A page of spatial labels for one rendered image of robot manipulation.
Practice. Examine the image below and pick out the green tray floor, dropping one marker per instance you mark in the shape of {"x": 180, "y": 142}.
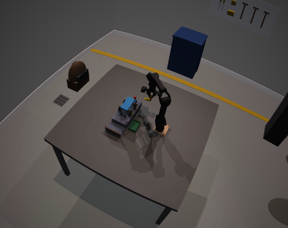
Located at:
{"x": 134, "y": 125}

